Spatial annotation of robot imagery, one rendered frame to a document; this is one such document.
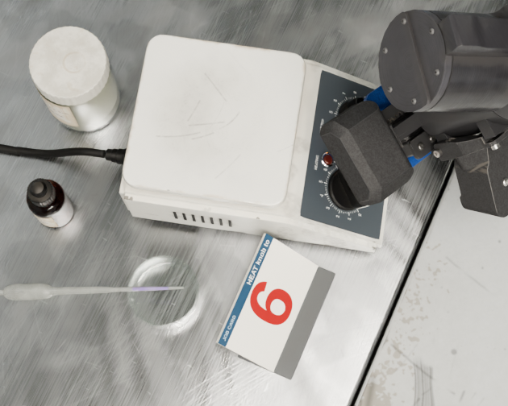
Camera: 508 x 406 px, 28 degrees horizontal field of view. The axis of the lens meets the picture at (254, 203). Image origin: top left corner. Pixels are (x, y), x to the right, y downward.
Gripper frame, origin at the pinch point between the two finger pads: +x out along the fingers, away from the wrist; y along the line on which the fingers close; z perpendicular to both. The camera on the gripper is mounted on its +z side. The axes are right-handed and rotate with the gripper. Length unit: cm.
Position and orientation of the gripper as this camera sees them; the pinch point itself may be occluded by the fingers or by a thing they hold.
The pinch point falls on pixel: (392, 119)
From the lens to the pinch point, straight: 75.3
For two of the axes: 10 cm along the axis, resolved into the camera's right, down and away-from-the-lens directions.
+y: 7.2, -5.0, 4.9
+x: -4.8, 1.5, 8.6
